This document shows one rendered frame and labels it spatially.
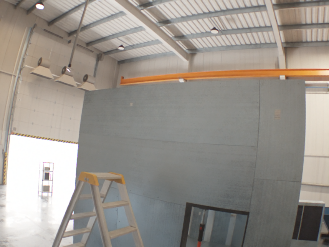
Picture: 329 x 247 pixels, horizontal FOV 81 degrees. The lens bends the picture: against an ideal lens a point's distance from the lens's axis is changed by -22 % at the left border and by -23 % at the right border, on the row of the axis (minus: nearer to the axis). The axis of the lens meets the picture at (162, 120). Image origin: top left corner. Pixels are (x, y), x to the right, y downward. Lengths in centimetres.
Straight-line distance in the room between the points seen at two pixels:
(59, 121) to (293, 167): 1148
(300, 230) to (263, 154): 491
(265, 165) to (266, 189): 19
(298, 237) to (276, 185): 487
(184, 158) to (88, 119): 141
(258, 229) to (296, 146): 71
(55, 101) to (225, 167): 1089
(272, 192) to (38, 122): 1089
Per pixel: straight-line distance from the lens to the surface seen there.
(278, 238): 198
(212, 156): 201
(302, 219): 655
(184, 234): 223
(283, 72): 1056
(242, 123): 195
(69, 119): 1271
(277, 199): 190
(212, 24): 1036
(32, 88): 1162
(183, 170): 212
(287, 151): 188
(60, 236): 222
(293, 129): 189
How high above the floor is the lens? 256
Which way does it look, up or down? 7 degrees up
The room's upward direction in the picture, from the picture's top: 6 degrees clockwise
